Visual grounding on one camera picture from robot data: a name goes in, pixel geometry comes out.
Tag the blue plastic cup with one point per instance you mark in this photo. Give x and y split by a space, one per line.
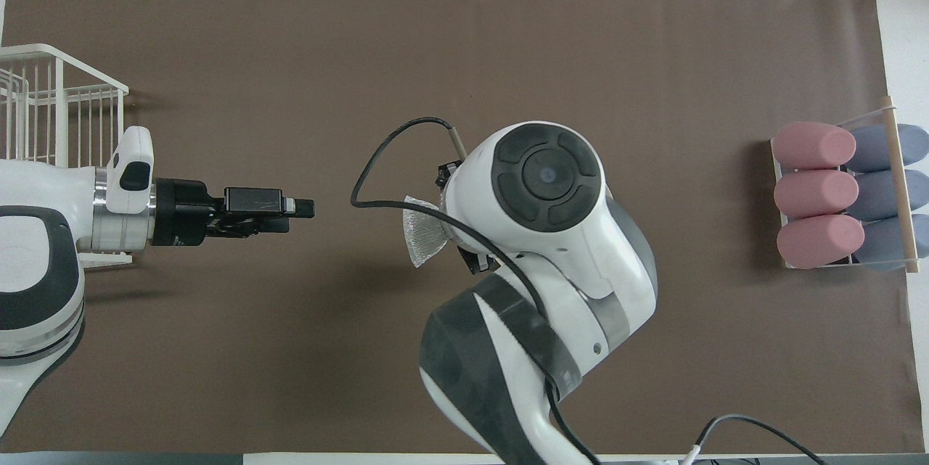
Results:
882 244
874 194
878 147

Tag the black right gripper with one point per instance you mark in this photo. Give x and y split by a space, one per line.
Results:
479 262

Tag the brown table mat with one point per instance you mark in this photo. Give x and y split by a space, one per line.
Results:
290 88

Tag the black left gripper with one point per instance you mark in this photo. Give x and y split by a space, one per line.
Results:
181 215

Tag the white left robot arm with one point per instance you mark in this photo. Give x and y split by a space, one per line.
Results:
43 186

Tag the cup holder with wooden rod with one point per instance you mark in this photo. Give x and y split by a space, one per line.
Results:
903 182

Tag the pink plastic cup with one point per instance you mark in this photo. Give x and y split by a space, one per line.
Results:
814 193
820 241
813 144

